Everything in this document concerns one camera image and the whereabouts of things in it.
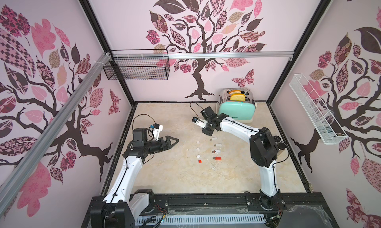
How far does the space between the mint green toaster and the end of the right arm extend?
0.23m

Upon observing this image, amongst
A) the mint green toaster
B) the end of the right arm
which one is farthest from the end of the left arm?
the mint green toaster

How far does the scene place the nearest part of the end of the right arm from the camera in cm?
70

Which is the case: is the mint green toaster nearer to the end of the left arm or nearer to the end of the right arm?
the end of the right arm

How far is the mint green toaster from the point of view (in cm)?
99
